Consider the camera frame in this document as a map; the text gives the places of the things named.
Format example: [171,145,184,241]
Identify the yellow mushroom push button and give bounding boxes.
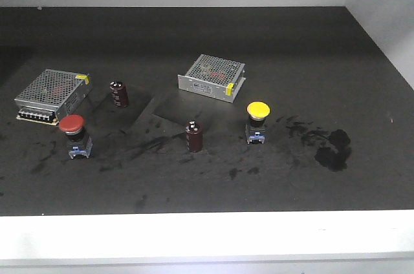
[245,101,270,144]

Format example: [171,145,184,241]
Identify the right perforated metal power supply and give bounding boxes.
[177,54,246,103]

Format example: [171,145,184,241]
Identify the perforated metal power supply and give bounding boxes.
[14,69,93,126]
[177,54,246,103]

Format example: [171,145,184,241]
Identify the brown cylindrical capacitor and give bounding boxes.
[186,120,203,153]
[109,81,129,108]

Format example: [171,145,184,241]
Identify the left perforated metal power supply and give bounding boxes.
[14,69,93,126]

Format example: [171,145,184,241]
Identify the red mushroom push button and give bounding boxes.
[59,114,93,160]

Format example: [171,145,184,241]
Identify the front brown cylindrical capacitor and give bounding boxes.
[186,120,203,153]

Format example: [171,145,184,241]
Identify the rear brown cylindrical capacitor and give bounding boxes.
[109,81,129,108]

